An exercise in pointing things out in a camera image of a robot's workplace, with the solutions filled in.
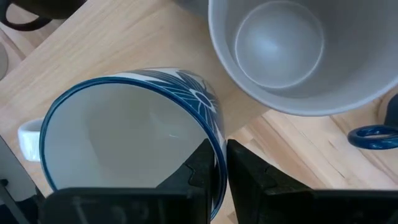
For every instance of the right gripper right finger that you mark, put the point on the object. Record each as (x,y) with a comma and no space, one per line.
(295,205)

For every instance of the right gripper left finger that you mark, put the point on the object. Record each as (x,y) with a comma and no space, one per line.
(140,205)

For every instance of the white mug blue pattern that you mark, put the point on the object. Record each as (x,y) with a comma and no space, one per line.
(124,133)

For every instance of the dark blue coffee mug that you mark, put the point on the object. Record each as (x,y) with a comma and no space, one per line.
(352,138)

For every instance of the grey coffee mug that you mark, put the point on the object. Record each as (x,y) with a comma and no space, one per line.
(280,46)

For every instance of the black coffee mug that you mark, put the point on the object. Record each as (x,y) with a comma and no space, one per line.
(46,7)

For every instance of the wooden tray black ends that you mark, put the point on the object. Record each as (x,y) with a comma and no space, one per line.
(124,40)

